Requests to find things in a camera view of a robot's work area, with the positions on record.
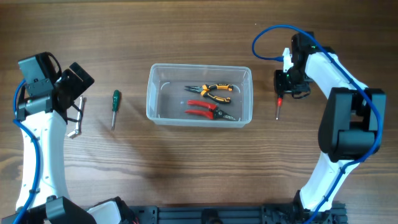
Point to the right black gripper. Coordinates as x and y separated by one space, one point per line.
280 88

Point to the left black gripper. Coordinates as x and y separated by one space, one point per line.
80 86

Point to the black red screwdriver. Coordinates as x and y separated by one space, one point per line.
279 105

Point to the green handled screwdriver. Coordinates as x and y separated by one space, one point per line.
116 103

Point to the silver L-shaped socket wrench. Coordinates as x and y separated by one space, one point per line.
80 108

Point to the red handled snips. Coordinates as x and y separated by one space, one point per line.
212 111

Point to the orange black needle-nose pliers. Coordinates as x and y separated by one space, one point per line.
208 91

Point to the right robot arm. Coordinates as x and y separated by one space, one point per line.
348 129

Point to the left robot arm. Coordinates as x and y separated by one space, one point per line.
40 107

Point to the clear plastic container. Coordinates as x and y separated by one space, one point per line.
167 97

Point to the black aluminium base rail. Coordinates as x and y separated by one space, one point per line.
268 213

